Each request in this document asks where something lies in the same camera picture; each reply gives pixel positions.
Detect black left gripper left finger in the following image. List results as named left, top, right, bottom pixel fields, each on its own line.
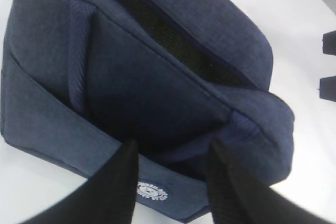
left=26, top=140, right=139, bottom=223

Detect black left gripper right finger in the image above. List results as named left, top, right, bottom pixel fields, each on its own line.
left=208, top=140, right=327, bottom=224

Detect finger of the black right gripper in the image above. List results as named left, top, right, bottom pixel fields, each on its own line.
left=322, top=30, right=336, bottom=56
left=319, top=76, right=336, bottom=102

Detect dark navy fabric lunch bag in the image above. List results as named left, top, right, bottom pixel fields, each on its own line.
left=1, top=0, right=295, bottom=223

